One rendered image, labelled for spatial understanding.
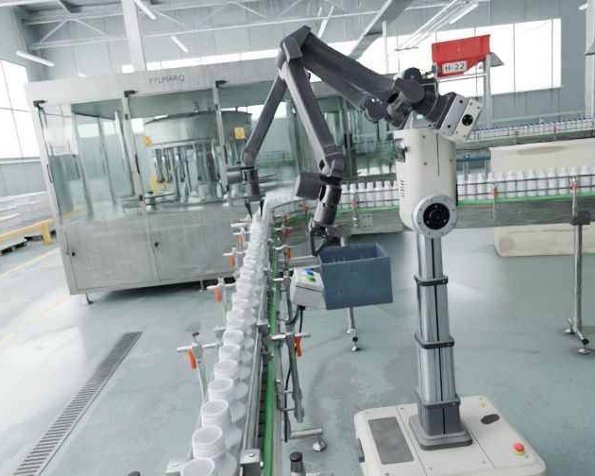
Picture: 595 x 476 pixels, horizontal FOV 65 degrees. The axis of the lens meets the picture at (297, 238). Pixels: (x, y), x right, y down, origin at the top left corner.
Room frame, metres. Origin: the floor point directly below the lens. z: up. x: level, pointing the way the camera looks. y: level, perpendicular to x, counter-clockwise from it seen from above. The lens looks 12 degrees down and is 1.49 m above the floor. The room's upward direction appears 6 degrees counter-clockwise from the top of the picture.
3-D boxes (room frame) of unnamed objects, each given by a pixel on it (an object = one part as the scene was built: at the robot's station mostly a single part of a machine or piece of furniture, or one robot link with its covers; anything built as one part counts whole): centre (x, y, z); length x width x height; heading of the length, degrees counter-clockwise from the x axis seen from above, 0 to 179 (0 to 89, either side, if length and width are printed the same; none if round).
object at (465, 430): (1.72, -0.48, 0.24); 0.68 x 0.53 x 0.41; 91
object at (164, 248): (6.23, 1.14, 1.18); 2.88 x 2.73 x 2.35; 91
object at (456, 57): (8.04, -2.97, 1.40); 0.92 x 0.72 x 2.80; 73
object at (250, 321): (0.98, 0.14, 1.08); 0.06 x 0.06 x 0.17
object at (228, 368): (0.68, 0.13, 1.08); 0.06 x 0.06 x 0.17
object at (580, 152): (5.16, -2.83, 0.59); 1.10 x 0.62 x 1.18; 73
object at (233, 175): (1.93, 0.20, 1.41); 0.12 x 0.09 x 0.12; 91
